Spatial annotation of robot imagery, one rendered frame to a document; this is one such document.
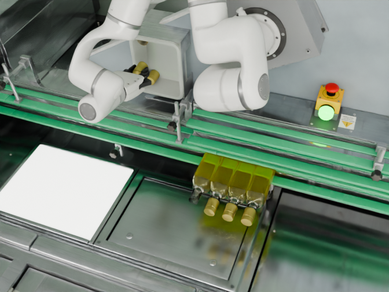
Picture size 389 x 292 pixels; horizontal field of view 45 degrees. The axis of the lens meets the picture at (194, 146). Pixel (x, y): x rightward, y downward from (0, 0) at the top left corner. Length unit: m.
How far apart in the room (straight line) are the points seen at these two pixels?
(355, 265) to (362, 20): 0.72
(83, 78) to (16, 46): 0.93
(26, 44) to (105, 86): 1.01
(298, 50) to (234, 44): 0.32
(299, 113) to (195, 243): 0.52
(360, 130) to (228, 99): 0.55
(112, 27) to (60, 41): 1.21
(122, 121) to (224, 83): 0.68
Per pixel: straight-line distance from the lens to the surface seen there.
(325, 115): 1.42
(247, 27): 1.00
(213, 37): 1.02
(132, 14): 1.13
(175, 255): 1.47
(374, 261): 1.56
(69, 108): 1.74
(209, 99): 1.04
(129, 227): 1.54
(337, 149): 1.41
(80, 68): 1.20
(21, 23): 2.10
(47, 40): 2.26
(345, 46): 1.40
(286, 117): 1.45
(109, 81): 1.17
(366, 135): 1.44
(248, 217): 1.36
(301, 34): 1.25
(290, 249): 1.53
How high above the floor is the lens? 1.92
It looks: 39 degrees down
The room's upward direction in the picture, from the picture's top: 152 degrees counter-clockwise
